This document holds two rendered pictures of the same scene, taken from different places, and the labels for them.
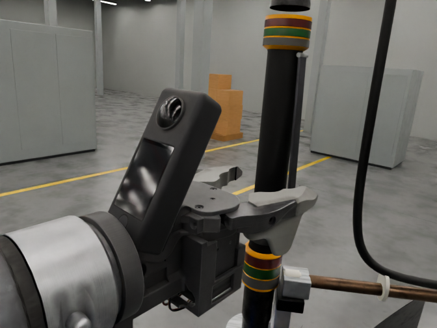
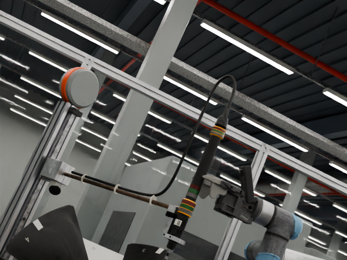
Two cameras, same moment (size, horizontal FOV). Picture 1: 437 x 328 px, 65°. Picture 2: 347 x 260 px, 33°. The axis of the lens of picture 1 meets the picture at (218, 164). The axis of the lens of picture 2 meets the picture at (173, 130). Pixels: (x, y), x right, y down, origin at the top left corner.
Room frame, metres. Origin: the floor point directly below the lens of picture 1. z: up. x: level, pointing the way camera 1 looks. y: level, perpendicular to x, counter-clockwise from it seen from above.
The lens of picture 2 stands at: (1.82, 0.90, 1.34)
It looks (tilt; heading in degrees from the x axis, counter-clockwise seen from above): 13 degrees up; 217
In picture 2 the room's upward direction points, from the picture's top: 23 degrees clockwise
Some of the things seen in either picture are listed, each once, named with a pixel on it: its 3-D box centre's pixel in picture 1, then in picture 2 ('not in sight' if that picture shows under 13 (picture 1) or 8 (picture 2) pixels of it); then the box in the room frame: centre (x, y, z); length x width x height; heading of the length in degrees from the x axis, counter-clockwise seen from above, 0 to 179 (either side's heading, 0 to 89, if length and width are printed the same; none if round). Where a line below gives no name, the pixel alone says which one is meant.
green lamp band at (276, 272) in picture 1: (261, 264); (186, 207); (0.34, -0.06, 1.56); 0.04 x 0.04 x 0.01
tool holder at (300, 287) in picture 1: (265, 306); (176, 224); (0.34, -0.07, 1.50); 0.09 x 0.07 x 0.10; 84
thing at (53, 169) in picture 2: not in sight; (56, 171); (0.28, -0.68, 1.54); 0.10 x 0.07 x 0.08; 84
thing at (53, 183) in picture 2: not in sight; (55, 188); (0.29, -0.64, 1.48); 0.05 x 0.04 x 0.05; 84
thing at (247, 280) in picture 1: (260, 274); (185, 211); (0.34, -0.06, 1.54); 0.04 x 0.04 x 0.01
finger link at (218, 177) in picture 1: (214, 197); (214, 188); (0.34, 0.00, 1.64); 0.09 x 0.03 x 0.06; 161
